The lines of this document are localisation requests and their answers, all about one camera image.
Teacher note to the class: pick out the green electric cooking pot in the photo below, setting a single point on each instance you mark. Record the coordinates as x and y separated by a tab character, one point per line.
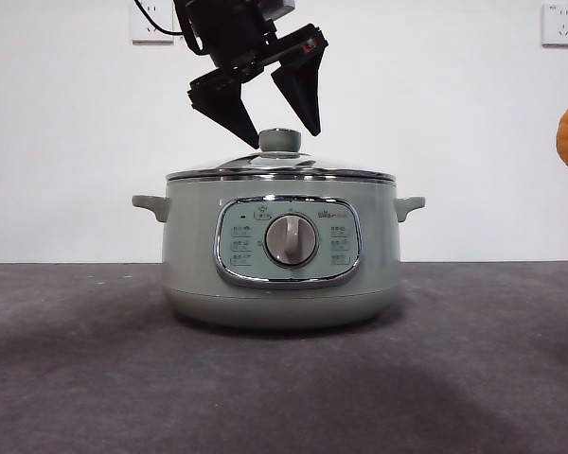
194	265

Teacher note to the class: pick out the white wall socket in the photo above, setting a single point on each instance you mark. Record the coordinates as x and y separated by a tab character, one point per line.
562	26
141	39

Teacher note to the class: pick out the glass lid with green knob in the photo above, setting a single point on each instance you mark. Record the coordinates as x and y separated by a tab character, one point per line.
280	141

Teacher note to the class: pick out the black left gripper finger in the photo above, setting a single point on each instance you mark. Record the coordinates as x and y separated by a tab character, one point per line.
303	90
222	104

